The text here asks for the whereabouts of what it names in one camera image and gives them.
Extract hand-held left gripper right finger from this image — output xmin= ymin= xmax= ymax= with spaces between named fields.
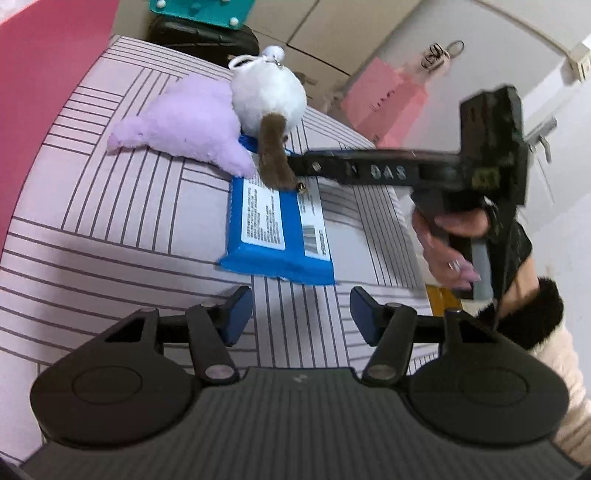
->
xmin=349 ymin=285 xmax=502 ymax=387

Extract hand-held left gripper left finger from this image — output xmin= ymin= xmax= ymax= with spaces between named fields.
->
xmin=104 ymin=285 xmax=254 ymax=385

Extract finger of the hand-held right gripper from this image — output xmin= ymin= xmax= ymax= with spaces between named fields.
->
xmin=288 ymin=146 xmax=463 ymax=191

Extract white plush ball brown tail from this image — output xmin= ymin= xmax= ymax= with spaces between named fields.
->
xmin=228 ymin=45 xmax=308 ymax=191

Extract pink cardboard box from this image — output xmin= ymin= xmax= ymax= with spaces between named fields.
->
xmin=0 ymin=0 xmax=122 ymax=252

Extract person's right forearm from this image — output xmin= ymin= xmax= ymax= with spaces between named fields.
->
xmin=475 ymin=210 xmax=591 ymax=468

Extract person's right hand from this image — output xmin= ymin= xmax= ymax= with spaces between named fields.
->
xmin=410 ymin=205 xmax=493 ymax=292

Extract pink shopping bag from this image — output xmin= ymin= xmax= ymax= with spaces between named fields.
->
xmin=340 ymin=57 xmax=428 ymax=149

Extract white door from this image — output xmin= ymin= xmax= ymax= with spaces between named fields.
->
xmin=462 ymin=0 xmax=591 ymax=282

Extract blue wipes packet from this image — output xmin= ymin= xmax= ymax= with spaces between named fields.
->
xmin=217 ymin=133 xmax=336 ymax=286

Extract striped pink tablecloth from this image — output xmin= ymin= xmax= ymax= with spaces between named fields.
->
xmin=0 ymin=34 xmax=435 ymax=468

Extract beige wardrobe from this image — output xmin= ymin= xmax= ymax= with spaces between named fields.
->
xmin=113 ymin=0 xmax=424 ymax=116

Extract purple plush toy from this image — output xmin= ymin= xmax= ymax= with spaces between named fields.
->
xmin=106 ymin=82 xmax=257 ymax=179

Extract black suitcase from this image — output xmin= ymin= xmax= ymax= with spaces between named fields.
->
xmin=146 ymin=16 xmax=260 ymax=71

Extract teal board with pegs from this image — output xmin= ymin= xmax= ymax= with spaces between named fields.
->
xmin=148 ymin=0 xmax=257 ymax=31

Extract metal door handle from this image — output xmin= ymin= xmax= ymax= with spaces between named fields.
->
xmin=523 ymin=117 xmax=560 ymax=163

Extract hair ties on wall hook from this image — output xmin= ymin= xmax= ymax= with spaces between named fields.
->
xmin=421 ymin=39 xmax=465 ymax=73

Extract white light switch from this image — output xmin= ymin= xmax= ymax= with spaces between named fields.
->
xmin=567 ymin=39 xmax=591 ymax=82

